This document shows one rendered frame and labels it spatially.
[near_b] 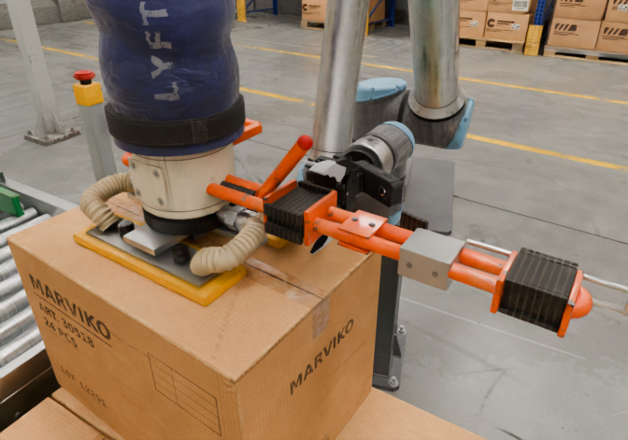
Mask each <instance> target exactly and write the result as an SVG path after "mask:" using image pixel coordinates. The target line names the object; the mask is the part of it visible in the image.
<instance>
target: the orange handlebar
mask: <svg viewBox="0 0 628 440"><path fill-rule="evenodd" d="M244 126H245V131H244V133H243V135H242V136H240V137H239V138H238V139H237V140H236V141H234V142H233V146H234V145H237V144H239V143H241V142H243V141H245V140H247V139H249V138H251V137H253V136H256V135H258V134H260V133H261V132H262V124H261V122H260V121H254V120H250V119H246V120H245V123H244ZM128 157H130V158H133V157H132V153H130V152H127V151H126V152H124V153H123V155H122V156H121V161H122V163H123V164H125V165H126V166H128V167H129V163H128ZM225 181H228V182H231V183H233V184H235V185H238V186H242V187H245V188H247V189H250V190H253V191H258V189H259V188H260V187H261V186H262V184H260V183H256V182H253V181H250V180H247V179H244V178H241V177H236V176H233V175H227V176H226V178H225ZM207 194H209V195H211V196H214V197H217V198H220V199H222V200H225V201H228V202H230V203H233V204H236V205H239V206H243V207H246V208H249V209H251V210H254V211H257V212H260V213H264V212H263V199H262V198H259V197H256V196H253V195H250V194H247V193H244V192H239V191H236V190H233V189H230V188H227V187H224V186H222V185H219V184H216V183H211V184H209V185H208V186H207ZM326 218H327V219H328V220H324V219H321V218H316V219H314V221H313V223H312V230H313V232H316V233H319V234H324V235H327V236H330V237H332V238H334V239H337V240H340V241H339V242H337V244H338V245H339V246H341V247H344V248H349V249H352V250H354V251H357V252H360V253H362V254H365V255H368V254H369V253H370V252H371V251H373V252H376V253H377V254H380V255H383V256H386V257H389V258H392V259H395V260H397V261H399V258H400V256H399V252H400V247H401V246H402V245H403V244H404V243H405V242H406V241H407V239H408V238H409V237H410V236H411V235H412V234H413V233H414V232H412V231H409V230H407V229H403V228H400V227H397V226H394V225H391V224H388V223H386V222H387V221H388V219H386V218H383V217H381V216H378V215H374V214H371V213H368V212H365V211H362V210H357V211H356V212H355V213H352V212H349V211H347V210H343V209H340V208H337V207H334V206H331V207H329V209H328V211H327V214H326ZM329 220H331V221H329ZM332 221H334V222H332ZM335 222H337V223H340V224H341V225H340V224H337V223H335ZM384 238H385V239H384ZM386 239H388V240H386ZM389 240H391V241H389ZM392 241H393V242H392ZM394 242H396V243H394ZM397 243H399V244H397ZM400 244H402V245H400ZM506 262H507V261H505V260H502V259H499V258H496V257H493V256H490V255H487V254H484V253H481V252H477V251H474V250H472V249H469V248H464V249H463V251H462V253H461V256H460V261H459V263H453V265H452V266H451V269H450V271H449V272H448V276H449V278H450V279H453V280H456V281H459V282H461V283H463V284H466V285H469V286H472V287H475V288H478V289H480V290H483V291H487V292H490V293H493V292H494V287H495V283H496V279H497V278H498V277H497V276H499V274H500V273H501V271H502V269H503V267H504V265H505V263H506ZM460 263H461V264H460ZM463 264H464V265H463ZM466 265H467V266H466ZM468 266H470V267H468ZM471 267H473V268H471ZM474 268H476V269H474ZM477 269H478V270H477ZM479 270H481V271H479ZM482 271H485V272H488V273H491V274H493V275H491V274H488V273H485V272H482ZM494 275H496V276H494ZM591 310H592V296H591V295H590V294H589V292H588V291H587V290H586V289H585V288H583V287H582V286H581V285H580V289H579V292H578V298H577V300H576V304H575V307H574V310H573V313H572V316H571V319H580V318H583V317H585V316H587V315H588V314H589V313H590V311H591Z"/></svg>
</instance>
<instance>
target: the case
mask: <svg viewBox="0 0 628 440"><path fill-rule="evenodd" d="M127 193H128V192H122V193H119V194H116V195H115V196H113V197H111V198H109V199H108V200H107V201H105V203H106V204H107V205H108V207H109V208H111V211H114V213H119V214H122V215H123V216H125V217H128V218H130V219H133V220H136V221H139V222H141V223H143V224H146V222H145V220H144V215H143V210H142V204H141V203H139V202H137V201H134V200H132V199H129V198H128V197H127ZM92 224H93V223H92V221H91V220H89V218H87V217H86V216H85V215H84V214H83V212H82V211H81V210H80V208H79V206H77V207H75V208H73V209H70V210H68V211H66V212H64V213H62V214H60V215H57V216H55V217H53V218H50V219H48V220H44V221H42V222H40V223H38V224H36V225H34V226H31V227H29V228H27V229H24V230H22V231H20V232H17V233H15V234H12V235H10V236H8V237H7V243H8V245H9V248H10V251H11V254H12V257H13V259H14V262H15V264H16V267H17V270H18V272H19V275H20V278H21V282H22V285H23V287H24V290H25V293H26V295H27V298H28V301H29V304H30V307H31V308H32V311H33V314H34V317H35V319H36V324H37V327H38V330H39V331H40V334H41V337H42V340H43V343H44V345H45V348H46V351H47V353H48V355H49V358H50V363H51V366H52V368H53V371H54V374H55V376H56V379H57V381H58V384H60V385H61V386H62V387H63V388H64V389H65V390H67V391H68V392H69V393H70V394H72V395H73V396H74V397H75V398H76V399H78V400H79V401H80V402H81V403H82V404H84V405H85V406H86V407H87V408H89V409H90V410H91V411H92V412H93V413H94V414H95V415H96V416H97V417H98V418H100V419H101V420H102V421H104V423H106V424H107V425H108V426H109V427H110V428H112V429H113V430H114V431H115V432H116V433H118V434H119V435H120V436H121V437H122V438H124V439H125V440H335V439H336V437H337V436H338V435H339V433H340V432H341V431H342V429H343V428H344V427H345V425H346V424H347V423H348V421H349V420H350V418H351V417H352V416H353V414H354V413H355V412H356V410H357V409H358V408H359V406H360V405H361V404H362V402H363V401H364V399H365V398H366V397H367V395H368V394H369V393H370V391H371V389H372V375H373V363H374V351H375V339H376V327H377V314H378V291H379V279H380V267H381V255H380V254H377V253H376V252H373V251H371V252H370V253H369V254H368V255H365V254H362V253H360V252H357V251H354V250H352V249H349V248H344V247H341V246H339V245H338V244H337V242H339V241H340V240H337V239H333V240H332V241H331V242H330V243H329V244H327V245H326V246H325V247H324V248H322V249H321V250H319V251H318V252H317V253H316V254H314V255H313V254H310V251H311V249H312V247H313V246H314V244H315V242H316V241H317V240H316V241H315V242H313V243H312V244H311V245H310V246H309V247H307V246H305V238H303V244H302V245H297V244H295V243H293V242H289V243H287V244H286V245H285V246H283V247H282V248H280V249H278V248H273V247H271V246H268V245H266V244H264V245H263V246H261V247H260V248H258V249H257V250H256V251H255V252H254V253H253V254H252V255H251V256H250V257H249V258H248V259H247V260H246V261H244V262H243V263H242V264H240V265H242V266H244V267H245V268H246V275H245V276H244V277H243V278H242V279H240V280H239V281H238V282H237V283H236V284H235V285H234V286H232V287H231V288H230V289H229V290H227V291H226V292H224V293H223V294H222V295H221V296H219V297H218V298H217V299H215V300H214V301H213V302H212V303H210V304H209V305H207V306H202V305H199V304H198V303H196V302H194V301H192V300H190V299H188V298H186V297H184V296H182V295H180V294H178V293H176V292H174V291H171V290H169V289H168V288H166V287H164V286H162V285H160V284H158V283H156V282H154V281H152V280H150V279H148V278H146V277H143V276H141V275H140V274H138V273H136V272H134V271H132V270H130V269H128V268H126V267H124V266H122V265H120V264H118V263H115V262H113V261H111V260H110V259H108V258H106V257H104V256H102V255H100V254H98V253H96V252H94V251H92V250H90V249H88V248H85V247H83V246H82V245H80V244H78V243H76V242H75V240H74V237H73V234H74V233H76V232H78V231H80V230H82V229H84V228H86V227H88V226H90V225H92Z"/></svg>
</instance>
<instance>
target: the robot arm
mask: <svg viewBox="0 0 628 440"><path fill-rule="evenodd" d="M369 1H370V0H327V8H326V16H325V24H324V31H323V40H322V47H321V62H320V71H319V78H318V87H317V94H316V103H315V110H314V118H313V126H312V134H311V138H312V140H313V146H312V148H311V149H310V150H309V154H308V158H307V161H305V160H302V161H301V162H302V163H303V164H302V165H301V166H300V168H299V170H298V175H297V177H296V179H297V187H298V181H299V180H303V181H305V182H309V183H312V184H316V185H319V186H322V187H325V188H328V189H332V190H335V191H337V199H336V207H337V208H340V209H343V210H347V211H349V212H352V213H355V212H356V211H357V210H362V211H365V212H368V213H371V214H374V215H378V216H381V217H383V218H386V219H388V221H387V222H386V223H388V224H391V225H395V224H396V223H397V222H398V221H399V220H400V218H401V212H402V209H403V197H404V188H405V180H406V170H407V159H408V158H409V157H410V156H411V155H412V153H413V150H414V148H415V144H420V145H424V146H430V147H436V148H441V149H456V150H457V149H460V148H461V147H462V146H463V144H464V141H465V138H466V135H467V131H468V128H469V124H470V121H471V118H472V114H473V109H474V104H475V100H474V99H473V98H470V97H465V92H464V88H463V87H462V85H461V84H460V83H458V73H459V33H460V0H408V12H409V24H410V35H411V48H412V60H413V72H414V84H415V86H414V88H413V89H412V90H407V82H406V81H404V80H403V79H400V78H371V79H368V80H364V81H362V82H360V83H359V84H358V81H359V75H360V68H361V61H362V54H363V47H364V35H365V28H366V22H367V14H368V8H369ZM352 122H353V128H352ZM351 128H352V143H351V145H350V135H351Z"/></svg>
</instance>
